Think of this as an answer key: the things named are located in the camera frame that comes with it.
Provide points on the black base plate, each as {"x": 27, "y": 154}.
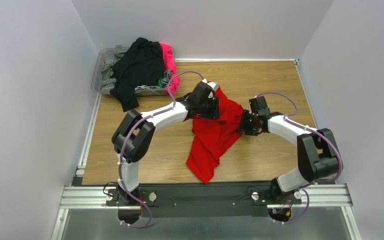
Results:
{"x": 215, "y": 199}

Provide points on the pink t-shirt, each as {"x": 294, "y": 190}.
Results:
{"x": 170, "y": 68}

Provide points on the green garment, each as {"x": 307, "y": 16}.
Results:
{"x": 160, "y": 83}

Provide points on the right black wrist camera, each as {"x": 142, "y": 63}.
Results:
{"x": 259, "y": 106}

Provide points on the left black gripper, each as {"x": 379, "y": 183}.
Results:
{"x": 210, "y": 111}

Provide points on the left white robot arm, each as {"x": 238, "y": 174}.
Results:
{"x": 133, "y": 136}

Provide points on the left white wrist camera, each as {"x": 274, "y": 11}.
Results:
{"x": 214, "y": 86}

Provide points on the red t-shirt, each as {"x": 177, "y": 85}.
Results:
{"x": 212, "y": 138}

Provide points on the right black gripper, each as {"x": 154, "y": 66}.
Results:
{"x": 246, "y": 126}

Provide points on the black t-shirt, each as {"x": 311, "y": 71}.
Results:
{"x": 141, "y": 65}

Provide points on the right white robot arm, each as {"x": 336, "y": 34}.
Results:
{"x": 317, "y": 153}

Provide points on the clear plastic bin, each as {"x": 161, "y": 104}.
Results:
{"x": 105, "y": 54}

